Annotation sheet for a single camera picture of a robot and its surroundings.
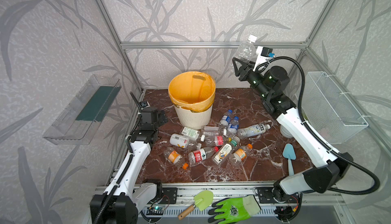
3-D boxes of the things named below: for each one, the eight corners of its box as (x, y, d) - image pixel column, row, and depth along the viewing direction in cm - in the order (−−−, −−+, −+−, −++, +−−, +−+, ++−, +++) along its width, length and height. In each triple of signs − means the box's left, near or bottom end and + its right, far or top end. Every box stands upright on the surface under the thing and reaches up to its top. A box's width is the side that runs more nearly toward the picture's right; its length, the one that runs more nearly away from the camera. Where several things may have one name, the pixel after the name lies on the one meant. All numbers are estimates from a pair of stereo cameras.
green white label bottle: (179, 134, 95) (178, 132, 94) (182, 127, 99) (182, 125, 97) (203, 143, 92) (203, 141, 90) (206, 135, 95) (206, 133, 93)
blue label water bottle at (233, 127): (224, 135, 97) (225, 132, 94) (231, 117, 106) (232, 114, 103) (234, 139, 95) (235, 136, 92) (240, 120, 104) (241, 117, 101)
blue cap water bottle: (217, 126, 101) (218, 122, 97) (226, 112, 109) (227, 108, 104) (225, 130, 99) (226, 126, 95) (234, 116, 107) (235, 111, 102)
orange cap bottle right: (234, 169, 84) (236, 166, 79) (226, 160, 87) (227, 157, 83) (252, 151, 90) (255, 147, 86) (244, 143, 94) (246, 139, 89)
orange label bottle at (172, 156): (162, 156, 89) (160, 152, 84) (170, 148, 92) (168, 144, 87) (182, 173, 82) (181, 170, 78) (189, 164, 85) (189, 161, 81)
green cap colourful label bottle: (216, 167, 84) (216, 164, 80) (210, 160, 86) (210, 157, 82) (240, 143, 93) (241, 139, 89) (234, 138, 95) (235, 134, 91)
